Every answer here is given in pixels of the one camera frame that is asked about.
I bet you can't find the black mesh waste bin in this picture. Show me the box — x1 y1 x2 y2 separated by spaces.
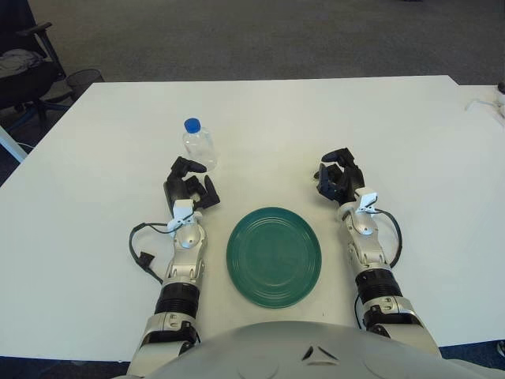
65 69 106 102

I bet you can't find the green round plate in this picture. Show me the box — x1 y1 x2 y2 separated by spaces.
226 206 323 310

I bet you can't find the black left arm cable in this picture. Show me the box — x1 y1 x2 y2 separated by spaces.
129 222 177 283

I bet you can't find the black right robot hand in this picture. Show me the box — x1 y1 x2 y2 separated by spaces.
313 147 365 206

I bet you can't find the black office chair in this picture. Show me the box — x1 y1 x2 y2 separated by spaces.
0 22 68 131

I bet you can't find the grey cloth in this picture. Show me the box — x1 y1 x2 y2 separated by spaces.
0 49 43 72

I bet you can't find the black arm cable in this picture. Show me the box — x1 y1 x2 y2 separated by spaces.
129 222 177 283
370 208 402 273

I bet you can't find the clear bottle with blue cap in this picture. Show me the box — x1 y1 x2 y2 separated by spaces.
181 118 219 173

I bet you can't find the white table leg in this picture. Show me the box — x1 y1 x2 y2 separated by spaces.
0 124 28 163

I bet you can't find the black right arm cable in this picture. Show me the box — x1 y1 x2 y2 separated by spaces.
370 208 402 273

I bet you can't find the grey robot torso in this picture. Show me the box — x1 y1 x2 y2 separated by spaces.
148 320 505 379

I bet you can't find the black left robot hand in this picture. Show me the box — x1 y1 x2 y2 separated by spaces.
163 156 221 212

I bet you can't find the thin white cable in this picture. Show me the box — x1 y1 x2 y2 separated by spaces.
465 97 500 112

